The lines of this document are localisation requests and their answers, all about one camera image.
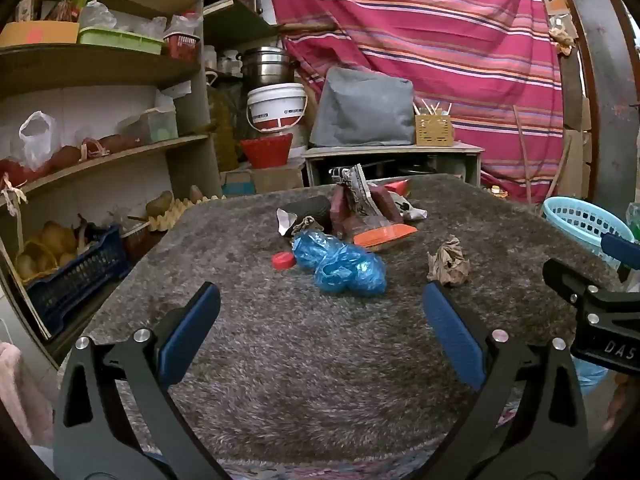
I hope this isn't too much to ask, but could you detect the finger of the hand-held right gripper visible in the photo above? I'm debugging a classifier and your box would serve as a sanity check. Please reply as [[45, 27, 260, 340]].
[[542, 258, 601, 306], [600, 232, 640, 282]]

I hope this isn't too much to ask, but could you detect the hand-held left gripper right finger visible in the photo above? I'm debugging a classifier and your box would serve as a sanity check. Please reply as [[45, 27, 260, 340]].
[[421, 280, 591, 480]]

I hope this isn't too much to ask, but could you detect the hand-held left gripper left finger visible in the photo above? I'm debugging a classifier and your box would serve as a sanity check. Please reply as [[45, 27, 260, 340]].
[[52, 281, 236, 480]]

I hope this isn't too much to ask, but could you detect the light blue plastic basket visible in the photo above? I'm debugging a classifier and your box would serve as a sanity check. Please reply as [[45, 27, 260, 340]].
[[542, 196, 636, 271]]

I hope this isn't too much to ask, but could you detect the brown paper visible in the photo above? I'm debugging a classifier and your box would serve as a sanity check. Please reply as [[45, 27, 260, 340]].
[[426, 235, 471, 288]]

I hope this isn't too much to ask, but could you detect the orange snack wrapper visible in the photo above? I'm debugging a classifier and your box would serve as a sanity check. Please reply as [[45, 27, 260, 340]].
[[352, 224, 418, 250]]

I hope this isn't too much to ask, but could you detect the blue plastic bag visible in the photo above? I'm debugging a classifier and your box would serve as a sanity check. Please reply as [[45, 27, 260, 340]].
[[291, 230, 388, 297]]

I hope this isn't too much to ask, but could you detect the black foil wrapper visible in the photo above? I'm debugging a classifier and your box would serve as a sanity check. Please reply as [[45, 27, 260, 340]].
[[276, 196, 332, 236]]

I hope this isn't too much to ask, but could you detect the person's right hand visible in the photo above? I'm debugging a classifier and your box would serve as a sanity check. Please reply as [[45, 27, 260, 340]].
[[604, 377, 633, 433]]

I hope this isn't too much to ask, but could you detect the brown cardboard sheet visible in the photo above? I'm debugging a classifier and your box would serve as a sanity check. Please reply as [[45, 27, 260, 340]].
[[560, 130, 593, 198]]

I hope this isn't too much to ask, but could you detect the cardboard egg tray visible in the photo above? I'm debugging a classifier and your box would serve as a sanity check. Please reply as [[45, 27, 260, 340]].
[[147, 195, 223, 231]]

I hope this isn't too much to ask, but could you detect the blue plastic crate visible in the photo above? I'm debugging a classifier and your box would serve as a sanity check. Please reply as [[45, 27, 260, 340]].
[[25, 225, 132, 336]]

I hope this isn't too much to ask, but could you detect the large potato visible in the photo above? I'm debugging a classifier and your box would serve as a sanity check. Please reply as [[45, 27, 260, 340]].
[[146, 190, 173, 217]]

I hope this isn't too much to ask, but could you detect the thin wooden stick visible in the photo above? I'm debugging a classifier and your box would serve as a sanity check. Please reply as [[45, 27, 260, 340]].
[[514, 105, 533, 203]]

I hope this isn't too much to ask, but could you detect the maroon wrapper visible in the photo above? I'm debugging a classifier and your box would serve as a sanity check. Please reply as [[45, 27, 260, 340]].
[[330, 185, 406, 238]]

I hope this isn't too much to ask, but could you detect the pile of potatoes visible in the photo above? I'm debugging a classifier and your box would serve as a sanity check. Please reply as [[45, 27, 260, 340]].
[[15, 220, 81, 281]]

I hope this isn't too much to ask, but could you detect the cardboard box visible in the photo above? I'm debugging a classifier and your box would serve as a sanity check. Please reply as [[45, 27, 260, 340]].
[[220, 165, 306, 197]]

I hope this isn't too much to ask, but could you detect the pink towel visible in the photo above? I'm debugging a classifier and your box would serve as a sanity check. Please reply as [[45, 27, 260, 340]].
[[0, 342, 53, 446]]

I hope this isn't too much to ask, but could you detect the red plastic basket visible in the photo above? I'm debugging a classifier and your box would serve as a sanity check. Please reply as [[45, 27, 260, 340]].
[[240, 133, 294, 169]]

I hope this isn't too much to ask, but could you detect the small white cabinet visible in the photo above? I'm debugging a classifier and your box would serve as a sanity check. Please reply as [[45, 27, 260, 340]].
[[302, 142, 485, 188]]

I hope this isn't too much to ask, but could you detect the grey metal door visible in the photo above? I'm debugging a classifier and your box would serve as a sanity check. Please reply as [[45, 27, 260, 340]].
[[570, 0, 640, 201]]

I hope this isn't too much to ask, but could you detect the yellow perforated holder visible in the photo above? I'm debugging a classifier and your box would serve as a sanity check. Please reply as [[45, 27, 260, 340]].
[[415, 114, 455, 147]]

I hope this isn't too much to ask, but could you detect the greenish box in plastic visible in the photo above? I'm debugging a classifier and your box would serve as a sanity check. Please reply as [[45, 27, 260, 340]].
[[120, 107, 178, 146]]

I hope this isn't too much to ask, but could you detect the large yellowish plastic jug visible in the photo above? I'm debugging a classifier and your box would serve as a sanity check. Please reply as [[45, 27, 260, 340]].
[[207, 72, 241, 173]]

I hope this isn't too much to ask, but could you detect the row of sweet potatoes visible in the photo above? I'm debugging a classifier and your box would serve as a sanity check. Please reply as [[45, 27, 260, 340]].
[[0, 135, 141, 186]]

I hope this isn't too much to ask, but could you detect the bunch of wooden sticks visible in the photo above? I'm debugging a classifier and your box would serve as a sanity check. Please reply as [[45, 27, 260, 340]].
[[414, 100, 453, 117]]

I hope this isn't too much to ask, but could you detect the wooden shelf unit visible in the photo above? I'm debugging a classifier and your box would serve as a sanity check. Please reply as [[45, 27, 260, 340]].
[[0, 0, 223, 361]]

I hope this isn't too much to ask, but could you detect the white plastic bucket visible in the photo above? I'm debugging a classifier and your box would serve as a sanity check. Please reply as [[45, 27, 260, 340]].
[[246, 82, 307, 135]]

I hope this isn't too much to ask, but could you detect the grey fabric cover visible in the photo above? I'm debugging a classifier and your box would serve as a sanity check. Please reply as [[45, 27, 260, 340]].
[[310, 66, 417, 148]]

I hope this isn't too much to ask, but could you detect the white plastic bag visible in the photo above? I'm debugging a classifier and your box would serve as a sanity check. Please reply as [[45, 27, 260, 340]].
[[19, 111, 58, 171]]

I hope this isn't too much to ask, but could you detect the steel cooking pot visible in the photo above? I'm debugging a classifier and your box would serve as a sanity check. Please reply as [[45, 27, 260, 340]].
[[237, 46, 296, 88]]

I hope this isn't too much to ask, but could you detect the pink striped cloth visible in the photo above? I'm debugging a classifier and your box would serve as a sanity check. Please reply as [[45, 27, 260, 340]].
[[264, 0, 568, 206]]

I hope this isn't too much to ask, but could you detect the small red basket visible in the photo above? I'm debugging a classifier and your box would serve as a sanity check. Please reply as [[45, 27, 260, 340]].
[[164, 32, 201, 61]]

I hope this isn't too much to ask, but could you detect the green plastic tray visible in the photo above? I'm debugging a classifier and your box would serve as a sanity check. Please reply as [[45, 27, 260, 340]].
[[77, 26, 165, 55]]

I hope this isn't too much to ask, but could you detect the clear plastic bag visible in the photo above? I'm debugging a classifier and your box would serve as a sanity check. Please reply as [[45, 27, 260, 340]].
[[80, 0, 118, 31]]

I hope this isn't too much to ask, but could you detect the yellow flat box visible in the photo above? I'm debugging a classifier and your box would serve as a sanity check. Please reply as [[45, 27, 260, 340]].
[[0, 21, 81, 48]]

